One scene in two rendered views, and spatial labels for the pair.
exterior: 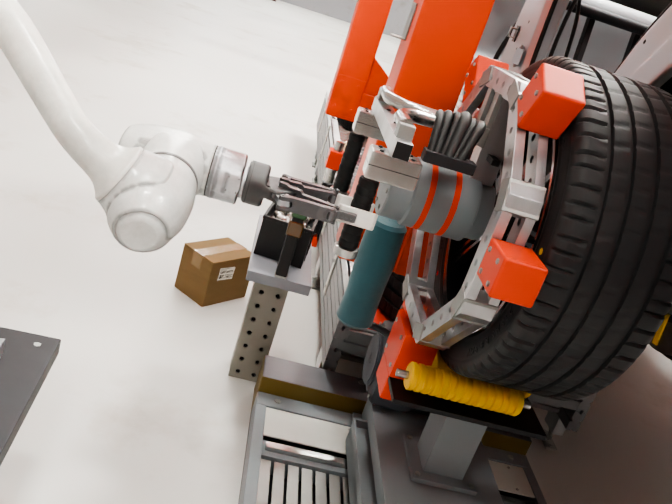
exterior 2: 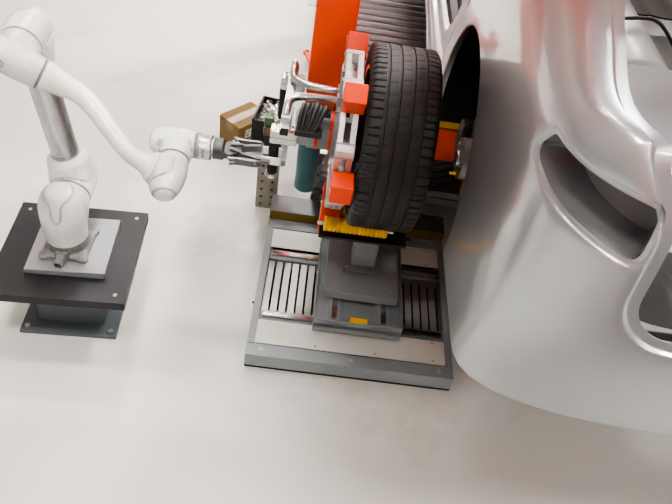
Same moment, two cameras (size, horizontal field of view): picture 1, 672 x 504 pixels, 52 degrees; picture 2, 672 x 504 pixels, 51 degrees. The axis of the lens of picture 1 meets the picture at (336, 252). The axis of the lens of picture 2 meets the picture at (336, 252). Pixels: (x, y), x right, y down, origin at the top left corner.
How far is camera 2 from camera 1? 141 cm
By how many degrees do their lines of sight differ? 23
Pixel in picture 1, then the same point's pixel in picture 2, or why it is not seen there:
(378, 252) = (306, 153)
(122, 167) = (150, 168)
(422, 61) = (325, 24)
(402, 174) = (287, 139)
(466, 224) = not seen: hidden behind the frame
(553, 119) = (355, 109)
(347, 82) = not seen: outside the picture
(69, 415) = (163, 244)
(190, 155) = (182, 146)
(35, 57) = (103, 120)
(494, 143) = not seen: hidden behind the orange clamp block
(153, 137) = (164, 138)
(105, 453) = (185, 264)
